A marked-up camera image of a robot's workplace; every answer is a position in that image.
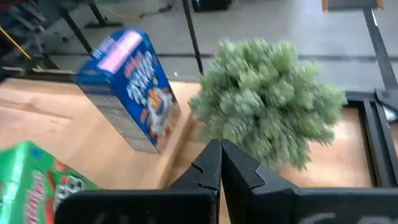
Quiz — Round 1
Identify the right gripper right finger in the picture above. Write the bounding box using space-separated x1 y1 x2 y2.
221 138 398 224

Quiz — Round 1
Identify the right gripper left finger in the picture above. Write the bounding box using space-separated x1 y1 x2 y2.
54 138 223 224

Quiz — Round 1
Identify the green cereal box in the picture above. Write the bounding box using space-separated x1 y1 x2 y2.
0 139 100 224

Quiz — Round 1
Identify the blue cereal box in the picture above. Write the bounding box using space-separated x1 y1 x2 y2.
74 28 182 156

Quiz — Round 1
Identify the round green plant, white pot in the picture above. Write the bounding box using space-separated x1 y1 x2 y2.
187 37 349 172

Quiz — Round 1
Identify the black aluminium table frame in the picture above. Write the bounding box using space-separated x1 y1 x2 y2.
0 67 398 189

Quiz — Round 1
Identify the yellow cable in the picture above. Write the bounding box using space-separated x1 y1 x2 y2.
0 26 32 60

